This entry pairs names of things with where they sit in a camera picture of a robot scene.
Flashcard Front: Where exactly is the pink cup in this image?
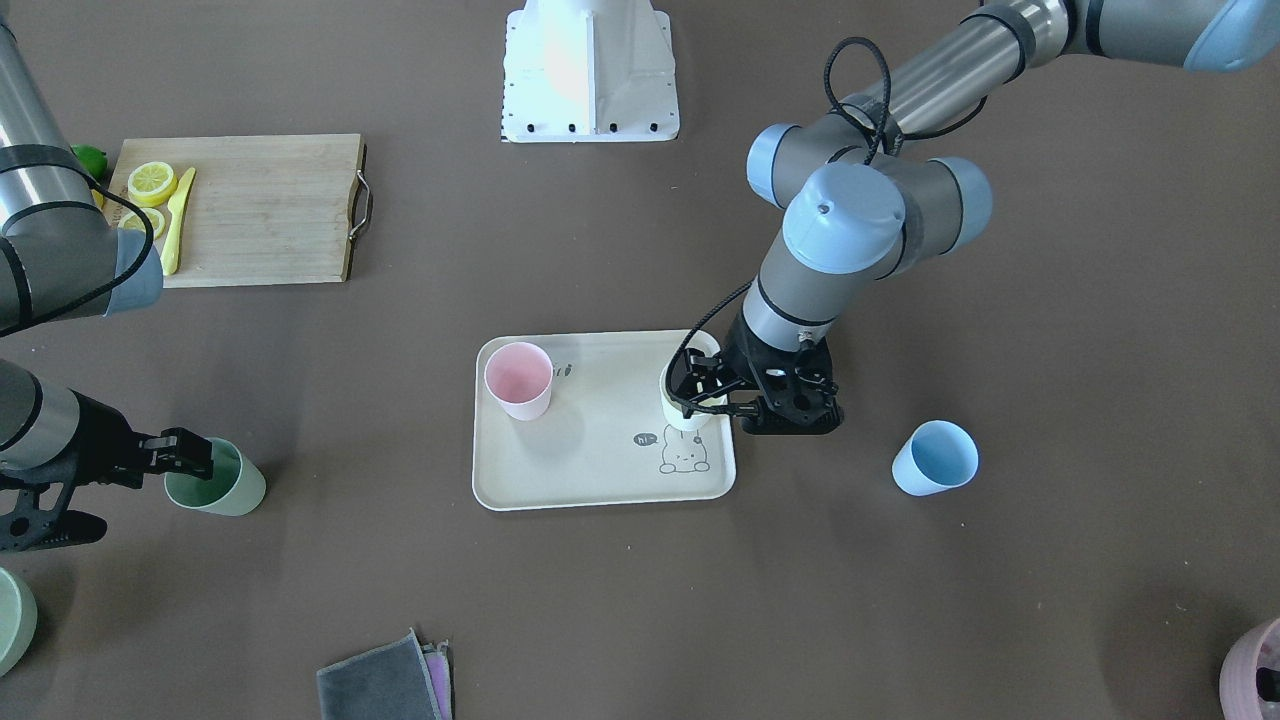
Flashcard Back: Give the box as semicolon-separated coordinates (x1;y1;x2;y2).
483;341;556;421

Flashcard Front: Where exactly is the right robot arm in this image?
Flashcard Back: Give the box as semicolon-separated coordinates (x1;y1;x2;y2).
1;26;214;553

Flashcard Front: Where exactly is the light blue cup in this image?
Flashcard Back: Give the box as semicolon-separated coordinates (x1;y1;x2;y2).
891;419;980;497

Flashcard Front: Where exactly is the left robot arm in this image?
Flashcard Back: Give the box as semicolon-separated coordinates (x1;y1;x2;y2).
660;1;1277;436

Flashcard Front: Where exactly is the green cup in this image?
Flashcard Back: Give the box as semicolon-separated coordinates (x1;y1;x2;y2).
163;437;268;516

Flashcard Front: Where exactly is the lemon half slice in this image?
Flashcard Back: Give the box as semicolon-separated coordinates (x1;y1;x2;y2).
116;208;166;240
125;161;178;208

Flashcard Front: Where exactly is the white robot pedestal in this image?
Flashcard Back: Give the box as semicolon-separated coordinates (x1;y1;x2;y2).
500;1;681;143

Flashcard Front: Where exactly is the grey folded cloth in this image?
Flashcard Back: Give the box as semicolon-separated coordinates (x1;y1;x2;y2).
316;630;454;719

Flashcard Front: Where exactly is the cream white cup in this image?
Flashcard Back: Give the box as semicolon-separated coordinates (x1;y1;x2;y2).
658;368;716;433

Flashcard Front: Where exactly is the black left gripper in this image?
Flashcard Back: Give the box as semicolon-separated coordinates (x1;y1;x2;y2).
668;318;844;436

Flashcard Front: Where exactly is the pink bowl with ice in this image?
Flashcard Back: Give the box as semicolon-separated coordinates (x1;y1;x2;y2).
1219;619;1279;719

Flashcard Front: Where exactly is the cream rabbit tray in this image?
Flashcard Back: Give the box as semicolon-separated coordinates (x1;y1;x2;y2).
472;329;737;511

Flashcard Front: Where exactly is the green lime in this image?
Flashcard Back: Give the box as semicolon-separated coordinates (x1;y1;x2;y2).
70;143;110;182

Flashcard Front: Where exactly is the green bowl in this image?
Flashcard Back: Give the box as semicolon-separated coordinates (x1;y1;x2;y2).
0;568;38;676

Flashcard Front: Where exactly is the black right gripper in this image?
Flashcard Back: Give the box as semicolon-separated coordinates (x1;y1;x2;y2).
1;392;215;553

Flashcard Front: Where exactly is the wooden cutting board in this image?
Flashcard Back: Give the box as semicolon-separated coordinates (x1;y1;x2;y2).
108;135;367;290

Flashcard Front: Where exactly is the yellow plastic knife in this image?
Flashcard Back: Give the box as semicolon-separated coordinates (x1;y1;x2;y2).
159;167;197;275

